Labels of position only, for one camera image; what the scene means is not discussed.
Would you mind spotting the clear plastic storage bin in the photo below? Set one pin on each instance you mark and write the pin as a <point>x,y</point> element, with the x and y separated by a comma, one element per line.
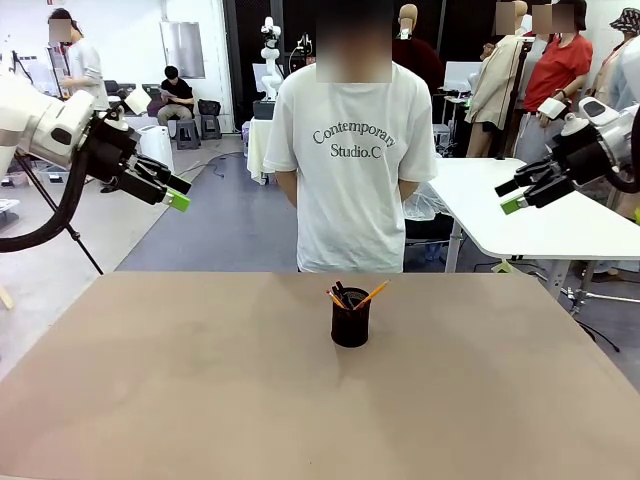
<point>50,172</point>

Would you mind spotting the black marker with red cap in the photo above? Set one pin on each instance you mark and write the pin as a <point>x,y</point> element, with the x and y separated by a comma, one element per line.
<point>340,287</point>

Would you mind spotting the white cloth covered table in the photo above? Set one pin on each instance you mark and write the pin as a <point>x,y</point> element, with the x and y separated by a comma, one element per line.
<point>257,150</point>

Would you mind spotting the white partition board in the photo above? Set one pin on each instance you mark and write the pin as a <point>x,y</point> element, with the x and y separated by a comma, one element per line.
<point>462,75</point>

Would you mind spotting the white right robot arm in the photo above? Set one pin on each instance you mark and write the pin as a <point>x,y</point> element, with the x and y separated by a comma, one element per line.
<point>620,130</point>

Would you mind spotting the black plastic stool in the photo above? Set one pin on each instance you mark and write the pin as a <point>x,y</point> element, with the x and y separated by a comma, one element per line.
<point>187,134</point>
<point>211,127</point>

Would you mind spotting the person in white T-shirt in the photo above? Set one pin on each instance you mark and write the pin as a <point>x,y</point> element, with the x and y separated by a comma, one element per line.
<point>350,200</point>

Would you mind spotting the black bag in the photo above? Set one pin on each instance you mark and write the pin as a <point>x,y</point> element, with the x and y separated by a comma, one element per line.
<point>209,107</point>

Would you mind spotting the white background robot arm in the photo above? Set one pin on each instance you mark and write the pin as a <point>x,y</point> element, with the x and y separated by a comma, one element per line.
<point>271,55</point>

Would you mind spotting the standing person in pale shirt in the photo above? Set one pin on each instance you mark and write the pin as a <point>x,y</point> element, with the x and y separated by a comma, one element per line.
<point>87,70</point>

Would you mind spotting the small wooden block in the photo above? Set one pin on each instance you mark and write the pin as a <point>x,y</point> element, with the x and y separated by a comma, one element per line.
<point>6,299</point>

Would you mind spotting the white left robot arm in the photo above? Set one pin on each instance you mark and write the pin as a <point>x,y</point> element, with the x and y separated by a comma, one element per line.
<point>45,120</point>

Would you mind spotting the yellow pencil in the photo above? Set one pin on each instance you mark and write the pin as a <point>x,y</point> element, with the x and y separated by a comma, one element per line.
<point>372,295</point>

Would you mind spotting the small green plastic part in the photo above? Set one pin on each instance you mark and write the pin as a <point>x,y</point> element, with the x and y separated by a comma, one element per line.
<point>501,267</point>

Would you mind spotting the seated person in black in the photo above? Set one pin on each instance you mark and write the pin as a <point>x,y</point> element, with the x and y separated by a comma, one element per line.
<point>175,95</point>

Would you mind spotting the mannequin with patterned hat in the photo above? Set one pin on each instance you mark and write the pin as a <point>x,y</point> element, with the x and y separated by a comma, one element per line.
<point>615,65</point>

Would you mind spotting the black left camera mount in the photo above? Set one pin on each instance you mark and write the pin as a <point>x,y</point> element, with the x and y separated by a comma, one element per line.
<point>115,117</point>

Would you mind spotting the black tripod stand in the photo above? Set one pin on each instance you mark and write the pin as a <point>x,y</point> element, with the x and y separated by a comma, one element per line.
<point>75,235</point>

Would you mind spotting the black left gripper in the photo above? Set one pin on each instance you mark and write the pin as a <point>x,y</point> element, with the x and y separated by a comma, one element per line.
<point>110,150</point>

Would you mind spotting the mannequin in red T-shirt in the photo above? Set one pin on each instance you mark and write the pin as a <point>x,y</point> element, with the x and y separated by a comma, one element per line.
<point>555,75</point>

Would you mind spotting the mannequin in dark red top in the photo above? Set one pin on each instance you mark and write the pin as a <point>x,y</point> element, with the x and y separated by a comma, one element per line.
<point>425,60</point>

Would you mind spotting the black mesh pen holder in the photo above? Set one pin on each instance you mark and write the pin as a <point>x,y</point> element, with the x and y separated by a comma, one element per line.
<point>350,325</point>

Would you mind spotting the black storage crate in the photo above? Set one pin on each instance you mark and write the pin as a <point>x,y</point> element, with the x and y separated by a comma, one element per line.
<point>264,110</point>

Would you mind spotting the person's left forearm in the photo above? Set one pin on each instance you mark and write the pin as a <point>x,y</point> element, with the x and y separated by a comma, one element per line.
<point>411,187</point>

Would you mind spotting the metal light stand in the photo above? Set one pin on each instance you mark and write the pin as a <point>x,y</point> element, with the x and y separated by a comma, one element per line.
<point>575,300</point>

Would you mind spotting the grey wall panel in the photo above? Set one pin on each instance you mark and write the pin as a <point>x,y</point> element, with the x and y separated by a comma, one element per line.
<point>182,50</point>

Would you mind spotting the white plastic bag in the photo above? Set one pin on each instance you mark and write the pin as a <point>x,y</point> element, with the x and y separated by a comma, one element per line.
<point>425,205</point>

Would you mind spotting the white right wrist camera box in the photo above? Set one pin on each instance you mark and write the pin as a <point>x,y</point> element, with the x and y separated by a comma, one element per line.
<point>556,108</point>

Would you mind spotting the white box appliance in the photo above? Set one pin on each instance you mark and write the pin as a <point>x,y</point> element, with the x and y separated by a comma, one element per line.
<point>155,142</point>

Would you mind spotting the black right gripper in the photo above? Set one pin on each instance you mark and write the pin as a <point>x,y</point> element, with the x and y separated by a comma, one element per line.
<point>580,160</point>

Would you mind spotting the mannequin in beige jacket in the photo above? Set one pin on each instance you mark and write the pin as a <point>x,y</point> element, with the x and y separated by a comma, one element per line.
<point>495,85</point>

